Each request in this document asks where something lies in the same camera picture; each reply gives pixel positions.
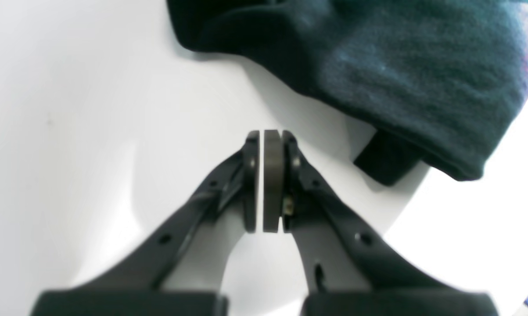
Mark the black T-shirt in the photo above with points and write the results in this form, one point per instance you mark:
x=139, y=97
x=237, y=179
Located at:
x=440, y=80

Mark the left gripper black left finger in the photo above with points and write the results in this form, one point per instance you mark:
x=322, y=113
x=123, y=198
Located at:
x=179, y=269

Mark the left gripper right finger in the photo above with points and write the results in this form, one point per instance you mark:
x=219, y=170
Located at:
x=349, y=269

